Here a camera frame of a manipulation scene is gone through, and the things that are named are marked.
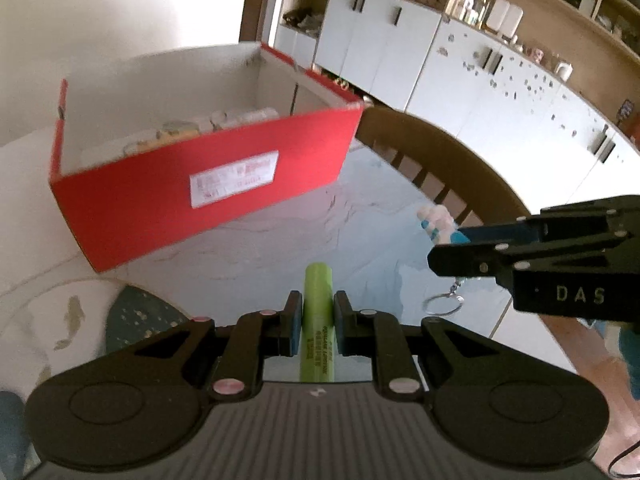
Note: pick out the person's blue clothing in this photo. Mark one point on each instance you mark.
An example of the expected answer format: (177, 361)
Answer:
(630, 355)

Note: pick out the patterned mug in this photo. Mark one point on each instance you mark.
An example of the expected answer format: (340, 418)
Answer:
(537, 54)

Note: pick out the small white bottle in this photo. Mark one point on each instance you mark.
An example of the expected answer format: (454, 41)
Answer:
(467, 7)

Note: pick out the brown door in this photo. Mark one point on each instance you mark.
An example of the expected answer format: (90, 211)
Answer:
(255, 0)

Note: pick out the white black shoes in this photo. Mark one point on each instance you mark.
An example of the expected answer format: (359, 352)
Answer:
(366, 101)

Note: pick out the white two-door cabinet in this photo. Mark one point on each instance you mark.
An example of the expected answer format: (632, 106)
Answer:
(375, 45)

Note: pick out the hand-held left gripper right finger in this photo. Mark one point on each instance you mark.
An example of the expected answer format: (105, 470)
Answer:
(342, 325)

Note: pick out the tall clear bottle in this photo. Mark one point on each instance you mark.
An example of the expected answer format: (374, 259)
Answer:
(485, 5)

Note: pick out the white pitcher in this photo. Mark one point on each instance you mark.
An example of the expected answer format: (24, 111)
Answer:
(562, 70)

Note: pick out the tall white entry cabinet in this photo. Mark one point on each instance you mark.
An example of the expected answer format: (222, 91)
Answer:
(300, 45)

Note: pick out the person's right forearm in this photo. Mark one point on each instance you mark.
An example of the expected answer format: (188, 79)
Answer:
(585, 350)

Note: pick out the green highlighter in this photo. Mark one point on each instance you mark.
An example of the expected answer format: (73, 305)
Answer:
(317, 310)

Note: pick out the white flat container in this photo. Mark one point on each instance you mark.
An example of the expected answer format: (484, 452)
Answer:
(512, 20)
(496, 15)

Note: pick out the wooden chair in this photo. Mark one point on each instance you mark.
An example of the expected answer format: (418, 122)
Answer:
(450, 160)

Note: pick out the wooden wall shelf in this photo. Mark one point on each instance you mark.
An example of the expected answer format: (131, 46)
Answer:
(575, 25)

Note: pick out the dark shoes pile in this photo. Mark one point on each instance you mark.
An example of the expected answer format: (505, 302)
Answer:
(302, 20)

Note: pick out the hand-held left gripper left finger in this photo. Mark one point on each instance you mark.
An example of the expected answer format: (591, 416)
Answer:
(295, 325)

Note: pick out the long white stickered cabinet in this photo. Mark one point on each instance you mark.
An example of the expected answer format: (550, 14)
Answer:
(525, 125)

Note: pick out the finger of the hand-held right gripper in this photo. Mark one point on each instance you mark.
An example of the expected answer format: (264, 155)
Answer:
(465, 260)
(500, 232)

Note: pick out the red cardboard box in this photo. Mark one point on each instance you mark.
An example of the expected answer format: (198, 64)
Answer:
(150, 210)

